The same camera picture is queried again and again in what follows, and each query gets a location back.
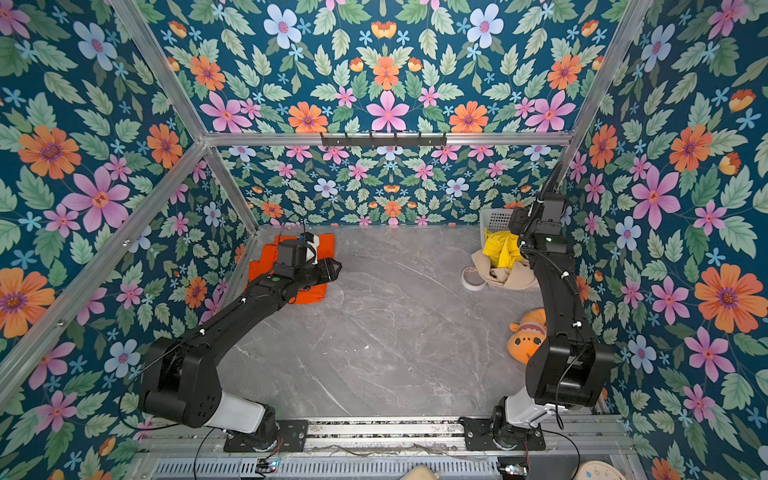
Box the orange shorts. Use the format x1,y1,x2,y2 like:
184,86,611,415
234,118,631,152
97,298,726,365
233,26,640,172
248,234,335,305

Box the yellow shorts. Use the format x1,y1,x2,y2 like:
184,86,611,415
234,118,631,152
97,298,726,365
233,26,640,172
483,229,524,269

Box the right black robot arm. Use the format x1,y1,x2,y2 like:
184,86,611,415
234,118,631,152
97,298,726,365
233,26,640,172
490,170,613,450

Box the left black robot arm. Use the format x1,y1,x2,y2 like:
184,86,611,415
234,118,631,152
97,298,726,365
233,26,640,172
138,233,342,445

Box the beige shorts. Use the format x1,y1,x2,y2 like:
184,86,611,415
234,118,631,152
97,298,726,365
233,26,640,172
471,250,539,291

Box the white tape roll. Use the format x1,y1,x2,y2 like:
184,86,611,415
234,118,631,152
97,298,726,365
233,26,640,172
461,267,487,292

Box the white plastic laundry basket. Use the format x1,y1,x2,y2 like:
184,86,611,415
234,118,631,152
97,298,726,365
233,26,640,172
478,208,514,247

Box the orange plush toy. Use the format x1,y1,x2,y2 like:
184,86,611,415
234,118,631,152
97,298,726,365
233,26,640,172
507,308,548,365

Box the beige rounded object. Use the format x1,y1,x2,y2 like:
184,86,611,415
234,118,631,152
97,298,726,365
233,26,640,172
400,465,439,480

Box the white round device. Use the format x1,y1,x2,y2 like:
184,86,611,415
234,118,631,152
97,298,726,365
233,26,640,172
573,460,626,480

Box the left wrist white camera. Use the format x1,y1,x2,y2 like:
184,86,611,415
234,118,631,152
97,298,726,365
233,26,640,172
299,232,320,265

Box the black wall hook rail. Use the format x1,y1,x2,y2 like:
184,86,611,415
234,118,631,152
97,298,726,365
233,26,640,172
320,133,448,148

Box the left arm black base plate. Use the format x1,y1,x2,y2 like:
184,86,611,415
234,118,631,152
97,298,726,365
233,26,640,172
223,420,309,454

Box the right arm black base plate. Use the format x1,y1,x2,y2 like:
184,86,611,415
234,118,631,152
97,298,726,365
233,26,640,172
459,417,546,452

